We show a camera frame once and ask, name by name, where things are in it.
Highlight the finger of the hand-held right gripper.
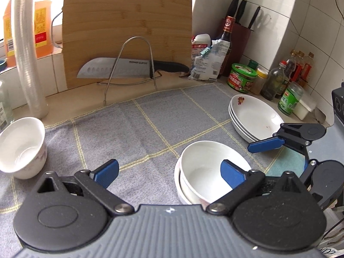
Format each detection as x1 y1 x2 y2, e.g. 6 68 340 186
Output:
247 123 311 165
298 165 314 185

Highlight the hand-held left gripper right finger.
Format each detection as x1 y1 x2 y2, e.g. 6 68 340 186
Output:
206 159 312 217

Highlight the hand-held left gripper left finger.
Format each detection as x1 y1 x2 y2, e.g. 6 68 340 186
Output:
32 159 135 217

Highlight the stained white plate fruit print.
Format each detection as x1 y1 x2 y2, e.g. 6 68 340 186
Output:
230 95 285 141

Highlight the white bowl pink floral print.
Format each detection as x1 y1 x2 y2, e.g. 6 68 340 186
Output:
180 140 252 205

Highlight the plain white bowl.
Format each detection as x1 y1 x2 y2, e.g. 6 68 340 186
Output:
174 156 207 205

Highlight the white bowl faint floral print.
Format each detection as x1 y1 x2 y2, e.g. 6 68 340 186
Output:
0 117 48 180

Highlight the grey and teal dish mat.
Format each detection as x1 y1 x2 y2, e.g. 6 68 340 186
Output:
0 82 309 221

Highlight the green pickle jar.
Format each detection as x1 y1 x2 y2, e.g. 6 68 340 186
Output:
278 81 305 116

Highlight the white plastic container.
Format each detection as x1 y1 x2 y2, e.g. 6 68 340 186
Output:
293 94 318 121

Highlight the yellow lid spice jar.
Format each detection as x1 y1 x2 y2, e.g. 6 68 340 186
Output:
251 68 269 95

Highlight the red cap glass bottle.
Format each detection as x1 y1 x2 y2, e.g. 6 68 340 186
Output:
260 60 287 100

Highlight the green lid sauce tub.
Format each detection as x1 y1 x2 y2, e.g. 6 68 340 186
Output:
227 63 258 94

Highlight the black kitchen appliance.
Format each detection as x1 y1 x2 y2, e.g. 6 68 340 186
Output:
331 82 344 127

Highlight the red label sauce bottle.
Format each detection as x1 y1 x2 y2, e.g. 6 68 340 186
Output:
294 51 305 81
302 52 315 82

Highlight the printed plastic bag with clip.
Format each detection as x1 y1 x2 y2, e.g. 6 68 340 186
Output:
188 40 232 81

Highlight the dark red knife block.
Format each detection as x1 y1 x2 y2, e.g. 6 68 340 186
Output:
220 18 252 77

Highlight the glass jar yellow green lid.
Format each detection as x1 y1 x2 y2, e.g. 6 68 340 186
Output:
0 81 14 132

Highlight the white plastic packet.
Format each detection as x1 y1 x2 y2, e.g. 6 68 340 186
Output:
191 34 211 62

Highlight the dark soy sauce bottle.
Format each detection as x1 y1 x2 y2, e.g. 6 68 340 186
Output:
215 15 234 77

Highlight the tall translucent plastic roll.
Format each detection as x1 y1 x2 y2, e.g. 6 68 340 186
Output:
11 0 49 119

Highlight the bamboo cutting board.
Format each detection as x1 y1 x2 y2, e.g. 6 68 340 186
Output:
62 0 193 90

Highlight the orange cooking oil bottle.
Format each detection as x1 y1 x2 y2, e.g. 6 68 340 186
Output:
3 0 54 68

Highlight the black handled kitchen knife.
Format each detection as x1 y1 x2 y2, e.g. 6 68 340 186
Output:
77 57 190 79

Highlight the black handled block knife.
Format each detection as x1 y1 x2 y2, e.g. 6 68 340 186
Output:
247 6 261 30
238 0 248 26
231 0 240 25

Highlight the stainless wire rack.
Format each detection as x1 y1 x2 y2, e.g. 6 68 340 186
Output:
97 36 163 105

